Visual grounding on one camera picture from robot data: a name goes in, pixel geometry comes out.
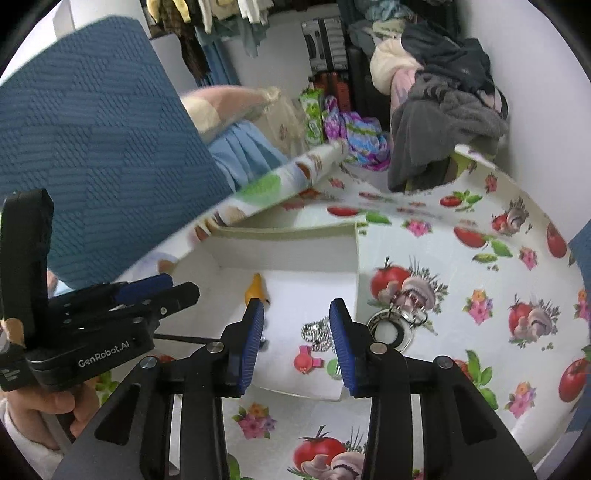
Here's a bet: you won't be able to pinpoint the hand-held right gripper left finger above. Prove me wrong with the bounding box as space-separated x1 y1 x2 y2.
53 298 266 480

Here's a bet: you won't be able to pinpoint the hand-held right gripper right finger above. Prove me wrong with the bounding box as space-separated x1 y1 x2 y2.
329 298 539 480

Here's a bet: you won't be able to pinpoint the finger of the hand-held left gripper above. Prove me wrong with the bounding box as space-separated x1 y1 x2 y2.
108 273 174 305
139 282 201 320

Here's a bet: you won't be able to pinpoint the silver bead chain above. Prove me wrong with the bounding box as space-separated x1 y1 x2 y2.
300 318 341 354

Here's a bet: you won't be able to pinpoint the pink hair clip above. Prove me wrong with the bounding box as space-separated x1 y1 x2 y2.
294 345 326 374

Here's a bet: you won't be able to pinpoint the orange small toy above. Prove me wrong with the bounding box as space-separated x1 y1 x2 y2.
245 273 271 308

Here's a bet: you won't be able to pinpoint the white cardboard box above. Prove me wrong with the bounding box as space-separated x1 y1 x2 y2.
159 222 361 402

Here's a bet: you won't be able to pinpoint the person's left forearm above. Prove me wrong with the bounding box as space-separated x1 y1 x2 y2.
0 399 70 480

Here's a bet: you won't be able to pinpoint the person's left hand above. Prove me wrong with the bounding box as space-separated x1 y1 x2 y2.
14 390 100 450

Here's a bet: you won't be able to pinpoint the tomato mushroom printed tablecloth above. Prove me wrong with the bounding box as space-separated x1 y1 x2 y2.
92 138 591 480

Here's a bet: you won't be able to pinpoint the large blue knit chair back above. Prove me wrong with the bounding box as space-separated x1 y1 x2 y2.
0 18 234 289

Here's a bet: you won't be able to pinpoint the light blue pleated cloth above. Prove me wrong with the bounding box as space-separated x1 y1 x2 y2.
208 122 289 191

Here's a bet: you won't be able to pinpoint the cream pink pillow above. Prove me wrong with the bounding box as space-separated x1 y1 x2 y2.
182 85 282 144

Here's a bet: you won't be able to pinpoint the beige floral cloth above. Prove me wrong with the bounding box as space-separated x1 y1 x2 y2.
268 97 311 155

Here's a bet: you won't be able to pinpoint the purple floral cloth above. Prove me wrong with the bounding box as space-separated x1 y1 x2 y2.
323 95 391 171

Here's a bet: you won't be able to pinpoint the green printed bag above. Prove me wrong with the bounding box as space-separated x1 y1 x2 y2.
299 88 326 148

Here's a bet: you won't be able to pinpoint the grey fleece garment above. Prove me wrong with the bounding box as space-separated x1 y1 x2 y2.
388 76 511 192

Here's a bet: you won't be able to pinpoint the red and black box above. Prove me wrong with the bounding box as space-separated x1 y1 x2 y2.
314 71 348 100

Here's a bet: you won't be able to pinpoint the dark hard suitcase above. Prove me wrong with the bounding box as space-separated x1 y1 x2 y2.
346 44 393 134

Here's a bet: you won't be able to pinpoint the hanging clothes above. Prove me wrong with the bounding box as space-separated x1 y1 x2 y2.
145 0 278 88

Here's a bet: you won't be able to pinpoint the cream and pink garment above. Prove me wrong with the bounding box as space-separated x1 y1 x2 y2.
369 39 426 112

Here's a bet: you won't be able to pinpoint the black garment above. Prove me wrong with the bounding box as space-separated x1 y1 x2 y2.
402 23 492 93

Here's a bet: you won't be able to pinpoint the pile of mixed clothes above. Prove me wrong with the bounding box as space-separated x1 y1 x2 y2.
337 0 462 47

